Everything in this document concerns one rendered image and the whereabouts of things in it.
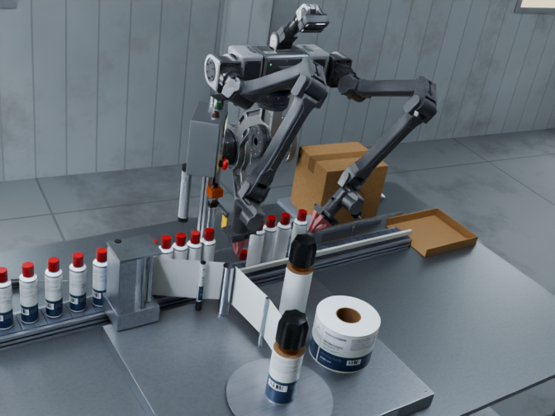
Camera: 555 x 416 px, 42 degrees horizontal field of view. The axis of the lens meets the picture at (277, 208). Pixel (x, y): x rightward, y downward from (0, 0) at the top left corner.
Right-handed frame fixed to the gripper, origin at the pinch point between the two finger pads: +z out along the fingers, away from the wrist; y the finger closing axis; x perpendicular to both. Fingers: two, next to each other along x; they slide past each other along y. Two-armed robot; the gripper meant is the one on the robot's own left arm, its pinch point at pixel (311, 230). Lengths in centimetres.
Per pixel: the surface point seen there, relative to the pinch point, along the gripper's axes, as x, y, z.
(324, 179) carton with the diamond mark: 6.4, -18.5, -18.5
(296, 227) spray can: -9.1, 1.8, 2.6
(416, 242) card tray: 52, 3, -25
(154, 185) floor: 90, -215, 53
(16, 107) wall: -4, -247, 67
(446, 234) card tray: 65, 2, -37
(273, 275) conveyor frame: -6.5, 6.5, 21.3
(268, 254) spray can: -12.5, 3.4, 16.6
